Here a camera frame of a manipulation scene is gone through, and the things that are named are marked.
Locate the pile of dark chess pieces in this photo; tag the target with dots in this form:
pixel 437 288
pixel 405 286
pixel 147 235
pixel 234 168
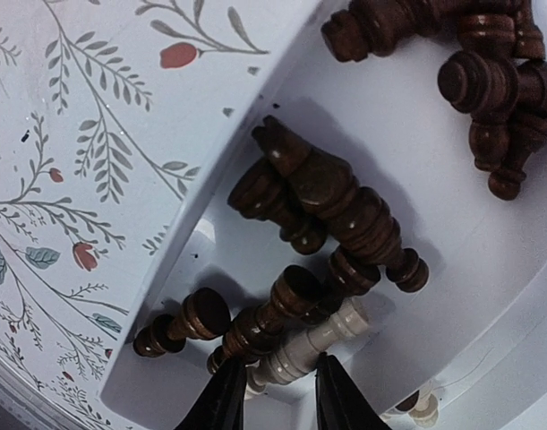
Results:
pixel 485 304

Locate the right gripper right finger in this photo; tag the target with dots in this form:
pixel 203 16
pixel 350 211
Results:
pixel 339 403

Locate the floral patterned table mat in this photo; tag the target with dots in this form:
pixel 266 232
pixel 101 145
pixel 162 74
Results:
pixel 108 110

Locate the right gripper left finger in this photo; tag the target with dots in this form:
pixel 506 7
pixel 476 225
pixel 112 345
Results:
pixel 221 404

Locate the white plastic tray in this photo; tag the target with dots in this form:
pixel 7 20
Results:
pixel 364 235

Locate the front aluminium rail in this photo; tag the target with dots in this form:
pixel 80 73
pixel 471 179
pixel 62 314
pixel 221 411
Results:
pixel 21 407

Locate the light piece among dark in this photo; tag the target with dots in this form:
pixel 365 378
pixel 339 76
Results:
pixel 297 353

